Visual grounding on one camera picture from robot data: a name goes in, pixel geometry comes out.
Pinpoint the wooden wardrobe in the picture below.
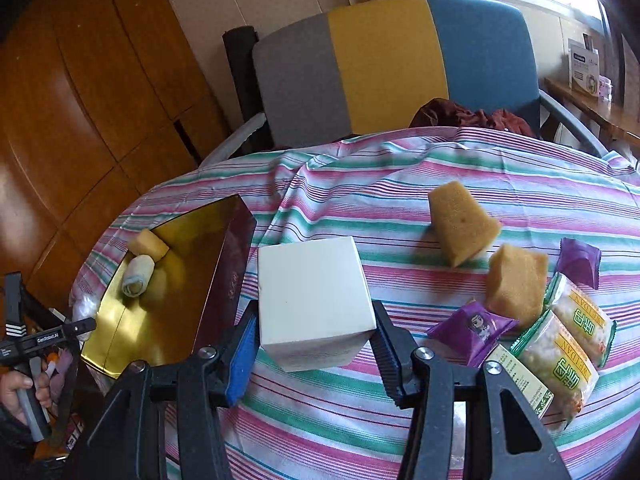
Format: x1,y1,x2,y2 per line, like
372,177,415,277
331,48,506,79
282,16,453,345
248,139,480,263
0,0,241,311

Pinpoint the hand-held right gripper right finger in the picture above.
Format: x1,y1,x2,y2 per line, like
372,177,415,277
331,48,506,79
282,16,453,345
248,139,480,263
370,300,571,480

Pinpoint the striped pink green bedsheet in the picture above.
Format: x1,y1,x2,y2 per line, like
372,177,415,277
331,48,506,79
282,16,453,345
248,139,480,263
70,127,640,480

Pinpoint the wooden desk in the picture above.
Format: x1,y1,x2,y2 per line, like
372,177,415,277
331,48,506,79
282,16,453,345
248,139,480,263
542,77,640,143

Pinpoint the plain purple snack packet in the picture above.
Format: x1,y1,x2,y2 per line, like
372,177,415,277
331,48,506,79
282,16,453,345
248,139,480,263
556,237,602,290

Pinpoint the blocky yellow sponge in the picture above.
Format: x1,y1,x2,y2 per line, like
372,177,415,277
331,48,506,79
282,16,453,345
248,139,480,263
486,243,550,328

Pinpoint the small yellow sponge piece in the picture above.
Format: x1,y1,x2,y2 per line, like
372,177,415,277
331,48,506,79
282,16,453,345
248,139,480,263
127,229,171,263

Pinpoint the green-label rice cracker packet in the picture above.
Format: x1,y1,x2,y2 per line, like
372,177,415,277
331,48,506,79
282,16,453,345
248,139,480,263
545,272,618,368
510,310,601,431

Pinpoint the white cardboard box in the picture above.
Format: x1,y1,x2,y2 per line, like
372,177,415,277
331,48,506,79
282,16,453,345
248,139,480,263
257,236,377,373

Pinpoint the wedge-shaped yellow sponge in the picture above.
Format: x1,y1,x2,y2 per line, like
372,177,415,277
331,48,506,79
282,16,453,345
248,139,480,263
427,180,503,268

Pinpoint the purple cartoon snack packet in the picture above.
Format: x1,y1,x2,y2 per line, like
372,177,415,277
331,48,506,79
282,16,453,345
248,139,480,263
426,297,518,368

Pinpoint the person's left hand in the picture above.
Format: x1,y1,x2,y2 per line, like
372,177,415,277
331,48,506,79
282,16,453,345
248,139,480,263
0,359,55,428

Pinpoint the pale yellow label packet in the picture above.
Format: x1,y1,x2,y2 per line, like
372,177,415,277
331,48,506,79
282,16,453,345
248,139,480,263
482,344,556,421

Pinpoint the dark red cloth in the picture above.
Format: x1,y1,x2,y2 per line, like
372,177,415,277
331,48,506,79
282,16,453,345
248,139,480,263
410,97,538,138

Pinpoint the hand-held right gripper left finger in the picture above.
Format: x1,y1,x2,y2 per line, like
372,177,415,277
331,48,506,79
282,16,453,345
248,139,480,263
70,300,261,480

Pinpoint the grey yellow blue armchair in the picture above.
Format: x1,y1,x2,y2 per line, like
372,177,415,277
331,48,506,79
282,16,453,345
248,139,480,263
200,0,608,166

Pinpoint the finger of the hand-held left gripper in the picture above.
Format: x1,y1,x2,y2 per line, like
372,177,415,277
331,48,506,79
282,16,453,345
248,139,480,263
64,317,97,346

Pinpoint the white printed carton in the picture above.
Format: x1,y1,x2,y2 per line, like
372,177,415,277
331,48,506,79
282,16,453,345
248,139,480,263
567,37,601,96

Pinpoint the rolled white cloth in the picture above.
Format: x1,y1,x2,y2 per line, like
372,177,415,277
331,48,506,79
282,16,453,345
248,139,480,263
121,255,157,298

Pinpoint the dark red gold-lined gift box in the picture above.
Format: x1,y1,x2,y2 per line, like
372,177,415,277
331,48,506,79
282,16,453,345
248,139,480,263
80,194,258,380

